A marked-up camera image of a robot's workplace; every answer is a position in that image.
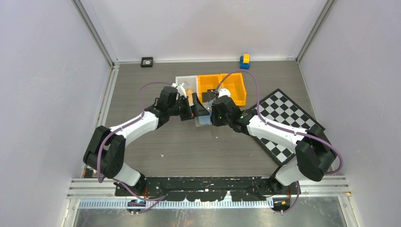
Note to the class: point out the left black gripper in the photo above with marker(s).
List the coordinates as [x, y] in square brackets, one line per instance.
[197, 109]

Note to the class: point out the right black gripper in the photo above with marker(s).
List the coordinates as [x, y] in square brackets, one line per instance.
[215, 122]

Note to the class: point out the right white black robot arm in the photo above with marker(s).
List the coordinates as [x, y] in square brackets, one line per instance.
[312, 149]

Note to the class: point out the wooden cards in white bin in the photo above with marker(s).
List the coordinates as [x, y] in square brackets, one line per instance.
[189, 92]

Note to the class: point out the white plastic bin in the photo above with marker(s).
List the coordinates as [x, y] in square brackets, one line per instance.
[191, 80]

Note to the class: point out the right orange plastic bin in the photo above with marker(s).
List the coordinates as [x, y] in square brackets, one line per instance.
[235, 84]

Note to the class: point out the orange plastic bin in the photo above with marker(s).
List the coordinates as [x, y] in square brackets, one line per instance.
[235, 84]
[207, 83]

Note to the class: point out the middle orange plastic bin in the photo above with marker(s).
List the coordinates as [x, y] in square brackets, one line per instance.
[207, 83]

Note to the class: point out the black white checkerboard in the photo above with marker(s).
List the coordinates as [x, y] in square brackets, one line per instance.
[279, 107]

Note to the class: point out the blue yellow toy block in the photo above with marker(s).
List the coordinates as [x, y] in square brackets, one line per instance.
[244, 62]

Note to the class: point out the small black square device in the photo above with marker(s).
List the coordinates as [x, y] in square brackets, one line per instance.
[147, 62]

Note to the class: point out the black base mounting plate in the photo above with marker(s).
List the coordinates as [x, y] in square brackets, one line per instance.
[207, 189]

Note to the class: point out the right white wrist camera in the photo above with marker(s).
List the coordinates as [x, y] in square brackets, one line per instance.
[223, 92]

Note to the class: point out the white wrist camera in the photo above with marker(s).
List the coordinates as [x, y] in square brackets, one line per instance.
[223, 92]
[181, 88]

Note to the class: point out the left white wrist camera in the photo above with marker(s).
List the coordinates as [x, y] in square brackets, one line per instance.
[181, 88]

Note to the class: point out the slotted metal rail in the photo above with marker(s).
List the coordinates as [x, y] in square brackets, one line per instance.
[185, 204]

